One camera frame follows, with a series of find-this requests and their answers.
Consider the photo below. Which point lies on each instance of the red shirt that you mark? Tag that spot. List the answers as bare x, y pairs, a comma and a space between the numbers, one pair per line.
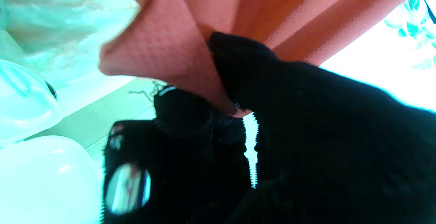
272, 12

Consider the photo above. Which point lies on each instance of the beige hard-shell suitcase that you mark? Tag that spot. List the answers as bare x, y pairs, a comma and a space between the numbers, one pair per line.
41, 183

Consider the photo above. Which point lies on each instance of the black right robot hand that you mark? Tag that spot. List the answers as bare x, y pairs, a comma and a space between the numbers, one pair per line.
306, 149

